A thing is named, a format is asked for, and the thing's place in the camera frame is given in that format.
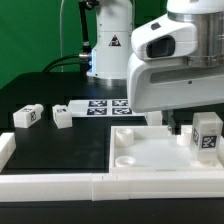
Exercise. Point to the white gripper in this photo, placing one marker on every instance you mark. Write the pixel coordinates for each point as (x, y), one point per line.
(177, 62)

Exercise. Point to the white square tabletop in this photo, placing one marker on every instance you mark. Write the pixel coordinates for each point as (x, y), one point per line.
(144, 149)

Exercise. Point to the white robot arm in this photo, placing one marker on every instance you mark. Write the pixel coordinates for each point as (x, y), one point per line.
(111, 54)

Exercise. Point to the white marker sheet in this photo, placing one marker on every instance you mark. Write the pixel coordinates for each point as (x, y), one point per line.
(101, 108)

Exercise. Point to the white U-shaped fence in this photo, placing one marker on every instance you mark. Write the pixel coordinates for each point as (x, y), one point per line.
(96, 187)

